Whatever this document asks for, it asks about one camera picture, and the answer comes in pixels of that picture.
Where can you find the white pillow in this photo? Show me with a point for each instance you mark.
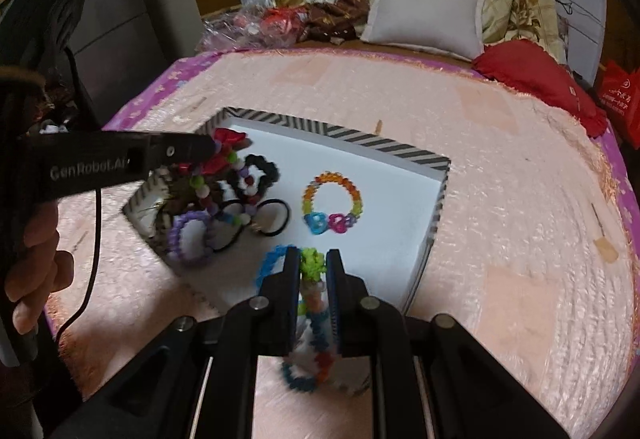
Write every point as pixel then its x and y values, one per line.
pixel 425 9

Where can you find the person's left hand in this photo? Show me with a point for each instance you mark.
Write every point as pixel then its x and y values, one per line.
pixel 42 269

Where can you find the striped cardboard box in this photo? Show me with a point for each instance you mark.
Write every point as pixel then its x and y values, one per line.
pixel 390 199

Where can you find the grey cabinet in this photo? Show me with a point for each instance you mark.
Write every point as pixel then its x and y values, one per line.
pixel 125 29

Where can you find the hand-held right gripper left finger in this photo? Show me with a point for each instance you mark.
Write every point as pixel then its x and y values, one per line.
pixel 295 299

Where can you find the red cushion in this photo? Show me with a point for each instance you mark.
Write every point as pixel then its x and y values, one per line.
pixel 540 74

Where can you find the pink textured blanket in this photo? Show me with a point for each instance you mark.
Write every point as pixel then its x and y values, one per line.
pixel 500 229

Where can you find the pile of plastic bags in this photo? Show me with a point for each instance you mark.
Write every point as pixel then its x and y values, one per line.
pixel 240 26

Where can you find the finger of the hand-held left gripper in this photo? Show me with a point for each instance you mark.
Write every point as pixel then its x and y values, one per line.
pixel 180 150

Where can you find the leopard print scrunchie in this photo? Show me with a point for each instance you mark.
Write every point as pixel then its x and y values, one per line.
pixel 182 199

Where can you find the brown scrunchie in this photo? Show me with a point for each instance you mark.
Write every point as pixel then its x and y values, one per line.
pixel 270 169

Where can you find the red shopping bag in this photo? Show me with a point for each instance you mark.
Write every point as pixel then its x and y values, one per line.
pixel 622 99

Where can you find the red mesh hair bow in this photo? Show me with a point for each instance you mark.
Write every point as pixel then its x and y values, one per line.
pixel 230 137

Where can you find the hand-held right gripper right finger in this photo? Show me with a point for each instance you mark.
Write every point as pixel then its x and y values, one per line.
pixel 334 299

